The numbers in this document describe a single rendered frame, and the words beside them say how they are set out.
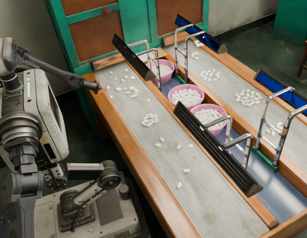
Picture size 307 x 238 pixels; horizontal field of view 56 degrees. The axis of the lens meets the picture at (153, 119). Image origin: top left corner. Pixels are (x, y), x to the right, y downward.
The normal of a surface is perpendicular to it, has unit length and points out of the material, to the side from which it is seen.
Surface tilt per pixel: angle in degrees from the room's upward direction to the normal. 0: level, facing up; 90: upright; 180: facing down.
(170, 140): 0
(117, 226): 1
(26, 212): 56
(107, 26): 90
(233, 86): 0
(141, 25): 90
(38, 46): 90
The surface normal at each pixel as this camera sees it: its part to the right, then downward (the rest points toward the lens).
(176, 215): -0.09, -0.73
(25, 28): 0.48, 0.56
